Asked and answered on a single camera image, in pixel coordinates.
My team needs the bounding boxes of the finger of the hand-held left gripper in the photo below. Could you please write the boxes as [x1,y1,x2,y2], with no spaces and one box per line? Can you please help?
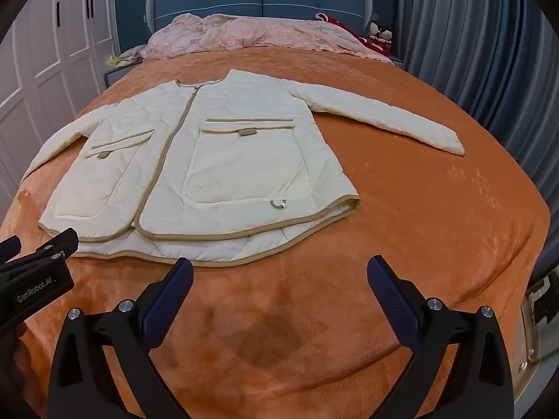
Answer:
[37,228,80,259]
[0,236,23,265]

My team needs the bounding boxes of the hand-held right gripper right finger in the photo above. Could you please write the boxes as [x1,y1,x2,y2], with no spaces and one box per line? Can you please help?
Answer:
[367,255,515,419]

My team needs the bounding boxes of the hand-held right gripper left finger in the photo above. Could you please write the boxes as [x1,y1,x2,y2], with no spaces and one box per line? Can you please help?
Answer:
[47,257,195,419]

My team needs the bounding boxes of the white quilted blanket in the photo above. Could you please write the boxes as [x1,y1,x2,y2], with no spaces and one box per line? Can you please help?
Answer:
[21,69,466,268]

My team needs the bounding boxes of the orange plush blanket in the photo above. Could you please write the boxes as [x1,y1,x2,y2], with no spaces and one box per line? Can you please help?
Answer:
[0,46,551,419]

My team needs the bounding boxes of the white wardrobe doors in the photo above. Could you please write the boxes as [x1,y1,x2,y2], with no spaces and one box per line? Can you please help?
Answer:
[0,0,117,210]

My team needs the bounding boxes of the pile of pale cloths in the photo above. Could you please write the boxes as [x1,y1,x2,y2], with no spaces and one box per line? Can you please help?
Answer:
[107,46,145,69]

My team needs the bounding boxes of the grey curtain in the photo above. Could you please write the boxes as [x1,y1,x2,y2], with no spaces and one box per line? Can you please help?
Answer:
[395,0,559,197]

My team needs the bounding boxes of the pink floral quilt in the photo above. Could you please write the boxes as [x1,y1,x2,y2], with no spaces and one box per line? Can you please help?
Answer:
[140,13,394,64]

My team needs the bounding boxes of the red cloth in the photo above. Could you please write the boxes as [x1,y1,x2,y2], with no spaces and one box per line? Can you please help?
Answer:
[315,14,394,59]

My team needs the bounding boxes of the grey metal frame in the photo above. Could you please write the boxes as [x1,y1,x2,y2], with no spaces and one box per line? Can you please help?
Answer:
[520,276,559,364]

